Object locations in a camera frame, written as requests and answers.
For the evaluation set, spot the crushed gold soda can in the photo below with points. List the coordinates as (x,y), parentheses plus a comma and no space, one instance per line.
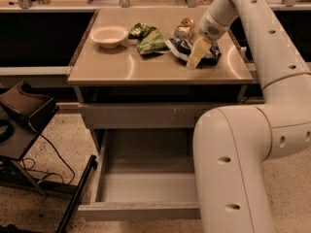
(185,29)

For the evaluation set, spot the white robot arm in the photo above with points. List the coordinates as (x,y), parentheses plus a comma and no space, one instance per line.
(230,143)

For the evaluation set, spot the white bowl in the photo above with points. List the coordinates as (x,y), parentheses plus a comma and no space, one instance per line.
(108,37)

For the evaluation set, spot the green chip bag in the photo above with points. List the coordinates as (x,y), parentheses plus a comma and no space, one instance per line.
(149,38)

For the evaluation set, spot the closed top drawer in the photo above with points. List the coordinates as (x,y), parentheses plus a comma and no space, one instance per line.
(143,115)

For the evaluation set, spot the grey drawer cabinet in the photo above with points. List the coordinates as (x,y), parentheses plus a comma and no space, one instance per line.
(122,75)

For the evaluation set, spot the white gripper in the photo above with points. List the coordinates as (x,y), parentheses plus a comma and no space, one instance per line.
(210,25)

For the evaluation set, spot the open middle drawer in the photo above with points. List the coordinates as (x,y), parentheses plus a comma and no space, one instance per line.
(143,174)

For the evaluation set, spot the blue chip bag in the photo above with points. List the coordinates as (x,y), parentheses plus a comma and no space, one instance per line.
(182,50)

